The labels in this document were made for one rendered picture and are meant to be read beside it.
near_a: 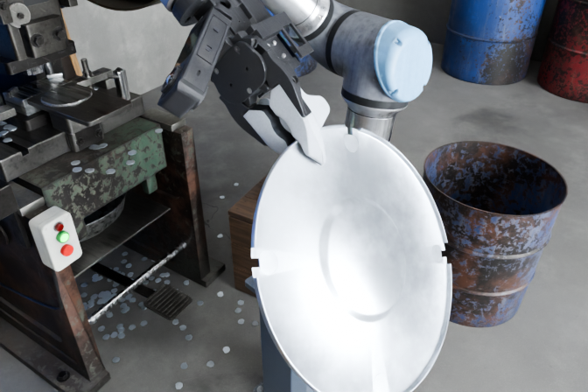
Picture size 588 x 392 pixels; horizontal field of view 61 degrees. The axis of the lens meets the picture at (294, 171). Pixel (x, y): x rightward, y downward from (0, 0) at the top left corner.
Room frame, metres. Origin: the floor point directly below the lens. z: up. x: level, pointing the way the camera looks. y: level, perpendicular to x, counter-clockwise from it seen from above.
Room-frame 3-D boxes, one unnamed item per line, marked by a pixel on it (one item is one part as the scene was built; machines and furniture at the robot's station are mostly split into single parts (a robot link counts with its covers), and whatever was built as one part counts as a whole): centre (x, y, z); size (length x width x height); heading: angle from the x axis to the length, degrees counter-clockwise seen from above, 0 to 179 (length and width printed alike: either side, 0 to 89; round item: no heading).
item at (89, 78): (1.41, 0.61, 0.76); 0.17 x 0.06 x 0.10; 148
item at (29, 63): (1.27, 0.70, 0.86); 0.20 x 0.16 x 0.05; 148
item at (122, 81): (1.35, 0.50, 0.75); 0.03 x 0.03 x 0.10; 58
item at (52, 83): (1.26, 0.70, 0.76); 0.15 x 0.09 x 0.05; 148
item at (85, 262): (1.27, 0.71, 0.31); 0.43 x 0.42 x 0.01; 148
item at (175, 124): (1.57, 0.68, 0.45); 0.92 x 0.12 x 0.90; 58
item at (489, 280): (1.29, -0.62, 0.24); 0.42 x 0.42 x 0.48
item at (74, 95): (1.17, 0.55, 0.72); 0.25 x 0.14 x 0.14; 58
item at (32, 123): (1.27, 0.70, 0.72); 0.20 x 0.16 x 0.03; 148
